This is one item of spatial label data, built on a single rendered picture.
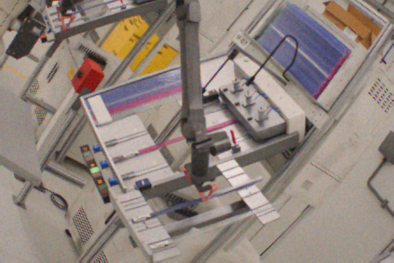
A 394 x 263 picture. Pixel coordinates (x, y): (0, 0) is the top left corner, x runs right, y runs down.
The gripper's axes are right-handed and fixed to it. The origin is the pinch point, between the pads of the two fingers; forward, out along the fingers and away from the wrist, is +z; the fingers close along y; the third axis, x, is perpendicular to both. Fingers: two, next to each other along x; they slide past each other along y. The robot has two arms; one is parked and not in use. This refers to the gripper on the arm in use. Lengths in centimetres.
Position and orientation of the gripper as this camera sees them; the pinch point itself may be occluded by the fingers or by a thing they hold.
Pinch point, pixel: (199, 190)
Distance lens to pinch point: 210.4
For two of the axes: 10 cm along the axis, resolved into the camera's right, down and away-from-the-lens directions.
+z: -0.2, 8.0, 6.0
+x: -9.0, 2.5, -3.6
